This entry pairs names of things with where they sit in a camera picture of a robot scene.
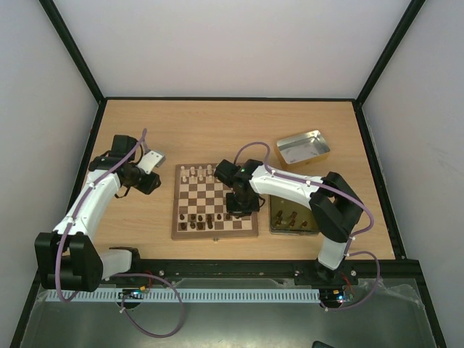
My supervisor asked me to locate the gold tin tray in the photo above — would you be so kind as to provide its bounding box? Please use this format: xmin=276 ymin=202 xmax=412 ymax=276
xmin=269 ymin=196 xmax=320 ymax=236

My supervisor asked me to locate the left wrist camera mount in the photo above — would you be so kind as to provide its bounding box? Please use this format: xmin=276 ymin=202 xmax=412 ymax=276
xmin=136 ymin=150 xmax=166 ymax=175

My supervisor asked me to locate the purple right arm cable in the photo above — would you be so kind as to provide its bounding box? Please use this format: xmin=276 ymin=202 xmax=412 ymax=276
xmin=233 ymin=141 xmax=381 ymax=312

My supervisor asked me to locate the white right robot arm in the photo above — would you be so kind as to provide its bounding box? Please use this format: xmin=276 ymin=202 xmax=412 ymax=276
xmin=214 ymin=159 xmax=365 ymax=284

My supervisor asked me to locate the silver tin lid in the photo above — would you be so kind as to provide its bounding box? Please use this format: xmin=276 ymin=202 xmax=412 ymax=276
xmin=275 ymin=130 xmax=331 ymax=170

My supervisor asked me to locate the wooden chessboard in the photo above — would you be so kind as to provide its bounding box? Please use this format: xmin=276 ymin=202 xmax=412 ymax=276
xmin=171 ymin=163 xmax=259 ymax=241

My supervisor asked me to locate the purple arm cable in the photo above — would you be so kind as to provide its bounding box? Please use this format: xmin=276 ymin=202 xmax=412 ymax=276
xmin=56 ymin=127 xmax=186 ymax=336
xmin=233 ymin=141 xmax=381 ymax=312

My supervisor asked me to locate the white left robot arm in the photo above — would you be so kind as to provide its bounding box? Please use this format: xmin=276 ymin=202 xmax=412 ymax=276
xmin=34 ymin=135 xmax=165 ymax=293

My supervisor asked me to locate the white slotted cable duct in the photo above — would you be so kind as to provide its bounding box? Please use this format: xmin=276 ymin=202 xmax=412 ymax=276
xmin=37 ymin=287 xmax=322 ymax=304

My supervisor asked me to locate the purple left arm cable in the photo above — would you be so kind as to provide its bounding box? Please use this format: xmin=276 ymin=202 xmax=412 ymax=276
xmin=56 ymin=127 xmax=186 ymax=336

